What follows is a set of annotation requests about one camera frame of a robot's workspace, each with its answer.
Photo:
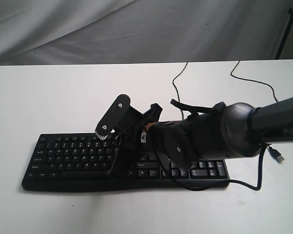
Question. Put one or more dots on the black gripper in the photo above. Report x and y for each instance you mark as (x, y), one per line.
(150, 134)

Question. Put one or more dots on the dark grey Piper robot arm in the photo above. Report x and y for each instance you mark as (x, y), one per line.
(220, 132)

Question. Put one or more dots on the black Acer keyboard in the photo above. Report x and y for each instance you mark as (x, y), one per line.
(78, 163)

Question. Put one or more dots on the grey backdrop cloth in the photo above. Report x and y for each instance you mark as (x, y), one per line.
(51, 32)

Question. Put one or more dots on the black tripod stand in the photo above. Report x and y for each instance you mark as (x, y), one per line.
(286, 34)

